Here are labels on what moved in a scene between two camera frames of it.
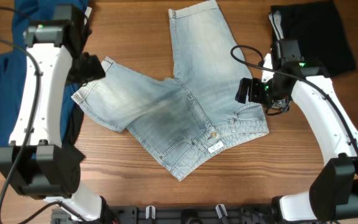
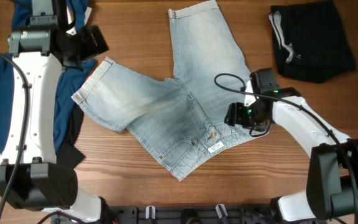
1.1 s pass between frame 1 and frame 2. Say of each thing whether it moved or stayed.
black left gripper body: moved
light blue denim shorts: stayed
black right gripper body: moved
